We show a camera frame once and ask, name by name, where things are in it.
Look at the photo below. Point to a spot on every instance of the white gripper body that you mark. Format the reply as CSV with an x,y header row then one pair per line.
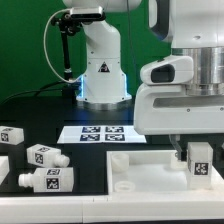
x,y
166,110

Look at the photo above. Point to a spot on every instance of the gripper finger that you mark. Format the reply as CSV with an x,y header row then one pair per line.
x,y
181,154

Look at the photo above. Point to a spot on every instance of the white square table top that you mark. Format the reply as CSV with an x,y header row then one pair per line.
x,y
144,171

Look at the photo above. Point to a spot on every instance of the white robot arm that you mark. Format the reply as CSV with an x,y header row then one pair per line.
x,y
193,28

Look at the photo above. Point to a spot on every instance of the white U-shaped obstacle fence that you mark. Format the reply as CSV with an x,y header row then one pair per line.
x,y
197,204

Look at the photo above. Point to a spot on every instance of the white fiducial marker sheet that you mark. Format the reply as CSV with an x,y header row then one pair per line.
x,y
100,134

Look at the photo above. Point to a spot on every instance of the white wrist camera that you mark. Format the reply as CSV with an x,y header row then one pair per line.
x,y
170,70

